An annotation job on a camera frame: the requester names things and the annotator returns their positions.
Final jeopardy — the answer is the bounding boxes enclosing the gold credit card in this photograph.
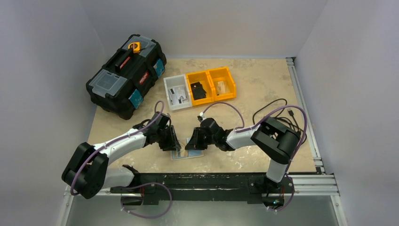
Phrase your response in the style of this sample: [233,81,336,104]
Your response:
[215,81,227,95]

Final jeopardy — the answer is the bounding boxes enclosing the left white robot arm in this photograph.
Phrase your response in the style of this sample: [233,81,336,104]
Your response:
[61,112,181,199]

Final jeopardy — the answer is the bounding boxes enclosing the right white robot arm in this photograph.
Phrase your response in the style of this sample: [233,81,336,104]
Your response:
[185,117,300,183]

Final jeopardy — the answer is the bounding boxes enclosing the black and white cards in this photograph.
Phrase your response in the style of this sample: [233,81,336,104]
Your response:
[169,87,187,105]

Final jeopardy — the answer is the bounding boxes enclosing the right yellow plastic bin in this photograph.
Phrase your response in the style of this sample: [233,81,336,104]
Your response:
[208,67,237,102]

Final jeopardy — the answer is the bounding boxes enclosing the yellow plastic bin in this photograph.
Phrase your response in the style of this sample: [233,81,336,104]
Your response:
[185,71,215,106]
[208,67,237,102]

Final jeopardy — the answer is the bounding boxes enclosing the white plastic bin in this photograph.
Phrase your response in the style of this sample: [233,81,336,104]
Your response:
[163,74,193,111]

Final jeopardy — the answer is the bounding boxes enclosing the middle yellow plastic bin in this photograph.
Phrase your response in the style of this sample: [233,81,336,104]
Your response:
[185,71,215,106]

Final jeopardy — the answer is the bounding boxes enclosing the black plastic toolbox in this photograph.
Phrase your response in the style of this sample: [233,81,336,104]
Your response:
[86,34,167,120]

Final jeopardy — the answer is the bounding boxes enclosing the yellow tape measure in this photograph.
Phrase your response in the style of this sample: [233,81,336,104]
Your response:
[128,42,141,53]

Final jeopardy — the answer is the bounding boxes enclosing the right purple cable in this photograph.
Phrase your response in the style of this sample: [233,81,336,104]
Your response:
[202,101,309,213]

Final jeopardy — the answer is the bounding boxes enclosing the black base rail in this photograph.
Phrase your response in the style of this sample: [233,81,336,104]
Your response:
[110,172,295,209]

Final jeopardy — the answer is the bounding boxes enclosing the black usb cable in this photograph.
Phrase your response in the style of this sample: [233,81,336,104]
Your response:
[252,98,308,144]

